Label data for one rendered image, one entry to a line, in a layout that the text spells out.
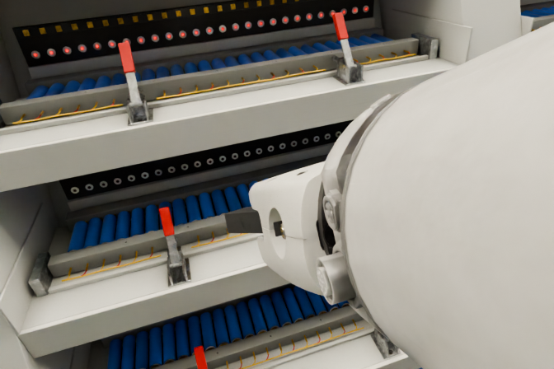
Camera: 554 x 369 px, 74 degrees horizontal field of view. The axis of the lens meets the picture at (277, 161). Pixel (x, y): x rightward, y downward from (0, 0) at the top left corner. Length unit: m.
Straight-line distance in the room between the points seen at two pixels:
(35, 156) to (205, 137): 0.18
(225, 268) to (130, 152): 0.18
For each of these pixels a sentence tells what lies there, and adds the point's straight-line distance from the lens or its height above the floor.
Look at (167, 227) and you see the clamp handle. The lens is 0.48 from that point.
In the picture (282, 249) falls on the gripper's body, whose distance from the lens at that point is 0.16.
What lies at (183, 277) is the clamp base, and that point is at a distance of 0.49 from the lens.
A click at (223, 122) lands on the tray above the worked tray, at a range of 0.44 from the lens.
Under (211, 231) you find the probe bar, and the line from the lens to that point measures 0.53.
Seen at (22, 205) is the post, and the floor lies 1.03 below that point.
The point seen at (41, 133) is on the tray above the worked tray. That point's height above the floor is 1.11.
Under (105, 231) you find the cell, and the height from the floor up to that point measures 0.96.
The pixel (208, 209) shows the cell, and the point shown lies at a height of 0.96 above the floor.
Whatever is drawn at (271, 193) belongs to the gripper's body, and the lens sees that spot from 0.16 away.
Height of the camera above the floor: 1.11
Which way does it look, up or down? 11 degrees down
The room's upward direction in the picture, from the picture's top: 10 degrees counter-clockwise
